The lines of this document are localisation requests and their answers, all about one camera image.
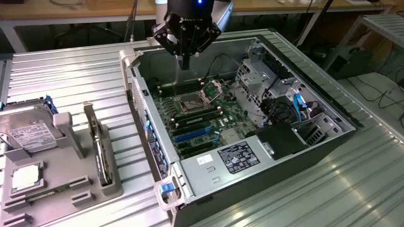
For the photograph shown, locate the open grey PC case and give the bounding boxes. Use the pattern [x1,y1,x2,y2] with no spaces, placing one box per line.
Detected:
[119,34,359,227]

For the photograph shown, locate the silver power supply unit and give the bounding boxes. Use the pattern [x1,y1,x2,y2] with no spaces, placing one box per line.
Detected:
[172,138,279,201]

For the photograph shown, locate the blue disk carrier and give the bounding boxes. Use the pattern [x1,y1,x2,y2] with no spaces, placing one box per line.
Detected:
[39,94,60,116]

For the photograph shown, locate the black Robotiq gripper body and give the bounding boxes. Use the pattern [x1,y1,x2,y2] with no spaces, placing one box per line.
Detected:
[165,0,215,55]

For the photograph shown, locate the blue case latch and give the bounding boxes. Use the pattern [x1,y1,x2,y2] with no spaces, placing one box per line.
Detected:
[160,183,175,196]

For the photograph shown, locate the green motherboard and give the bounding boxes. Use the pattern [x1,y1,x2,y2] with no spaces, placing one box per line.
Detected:
[149,78,263,159]

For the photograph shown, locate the silver disk bay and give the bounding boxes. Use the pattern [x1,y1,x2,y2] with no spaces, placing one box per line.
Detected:
[292,112,356,147]

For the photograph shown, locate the graphics card with metal bracket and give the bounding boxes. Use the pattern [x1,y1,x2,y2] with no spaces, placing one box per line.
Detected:
[83,101,113,187]

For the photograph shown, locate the blue wire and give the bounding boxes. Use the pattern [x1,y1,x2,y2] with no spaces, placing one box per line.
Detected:
[293,93,309,123]

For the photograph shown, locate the slatted metal table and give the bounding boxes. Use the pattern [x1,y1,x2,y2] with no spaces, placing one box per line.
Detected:
[344,14,404,55]

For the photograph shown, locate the CPU socket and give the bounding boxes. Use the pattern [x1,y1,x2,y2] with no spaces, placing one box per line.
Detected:
[176,93,211,114]

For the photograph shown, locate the black plastic shroud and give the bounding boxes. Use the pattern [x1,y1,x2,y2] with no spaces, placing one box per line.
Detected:
[256,122,311,161]

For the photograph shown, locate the blue expansion slot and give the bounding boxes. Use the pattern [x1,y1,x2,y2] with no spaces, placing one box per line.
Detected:
[173,126,212,142]

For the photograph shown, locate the green RAM stick in slot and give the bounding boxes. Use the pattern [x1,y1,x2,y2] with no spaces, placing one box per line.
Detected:
[175,110,224,126]

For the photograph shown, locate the black cable bundle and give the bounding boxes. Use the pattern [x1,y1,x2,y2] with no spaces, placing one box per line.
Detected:
[260,96,297,128]

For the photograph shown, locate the grey parts rack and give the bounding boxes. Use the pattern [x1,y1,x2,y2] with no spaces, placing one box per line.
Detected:
[0,112,124,227]

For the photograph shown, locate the silver drive cage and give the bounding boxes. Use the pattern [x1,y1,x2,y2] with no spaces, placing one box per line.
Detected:
[235,58,304,123]

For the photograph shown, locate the metal socket cover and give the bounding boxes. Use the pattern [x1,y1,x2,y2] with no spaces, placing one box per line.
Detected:
[199,79,227,100]

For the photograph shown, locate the black device on floor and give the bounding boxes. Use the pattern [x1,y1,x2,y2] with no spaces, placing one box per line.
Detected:
[328,46,375,80]

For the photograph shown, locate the silver hard disk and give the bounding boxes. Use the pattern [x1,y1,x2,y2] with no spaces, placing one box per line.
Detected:
[0,105,60,153]

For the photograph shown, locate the long black expansion slot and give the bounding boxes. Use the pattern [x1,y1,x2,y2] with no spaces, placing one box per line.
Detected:
[172,122,209,135]

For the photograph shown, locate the silver CPU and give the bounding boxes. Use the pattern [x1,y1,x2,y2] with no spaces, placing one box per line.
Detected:
[11,165,44,190]

